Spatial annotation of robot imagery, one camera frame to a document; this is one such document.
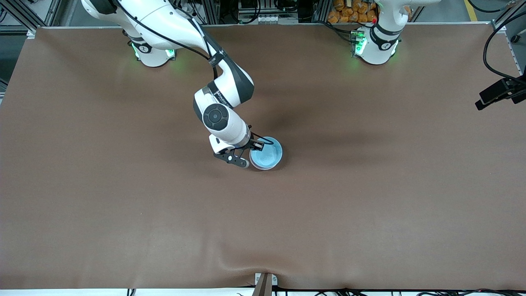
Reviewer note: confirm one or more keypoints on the grey metal bracket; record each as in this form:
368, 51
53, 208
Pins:
258, 278

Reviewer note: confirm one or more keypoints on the brown camera pole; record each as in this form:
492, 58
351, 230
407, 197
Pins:
264, 288

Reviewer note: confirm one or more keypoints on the white power strip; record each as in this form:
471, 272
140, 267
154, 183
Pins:
269, 19

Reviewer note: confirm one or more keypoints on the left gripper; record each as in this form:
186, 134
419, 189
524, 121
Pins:
498, 91

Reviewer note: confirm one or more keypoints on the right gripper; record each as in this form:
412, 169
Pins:
251, 142

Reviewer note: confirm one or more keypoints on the aluminium frame profile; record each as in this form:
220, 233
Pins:
499, 25
49, 12

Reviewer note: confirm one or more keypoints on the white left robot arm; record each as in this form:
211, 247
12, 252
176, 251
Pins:
376, 53

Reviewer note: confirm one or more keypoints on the brown table mat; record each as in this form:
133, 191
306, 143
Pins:
263, 230

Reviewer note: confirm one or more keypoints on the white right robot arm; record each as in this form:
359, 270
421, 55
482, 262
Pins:
222, 119

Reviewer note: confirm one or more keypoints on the light blue bowl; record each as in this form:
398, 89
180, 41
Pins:
269, 155

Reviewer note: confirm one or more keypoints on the pile of orange packets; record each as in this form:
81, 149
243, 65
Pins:
345, 10

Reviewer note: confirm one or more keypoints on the black electronic box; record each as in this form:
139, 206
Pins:
250, 5

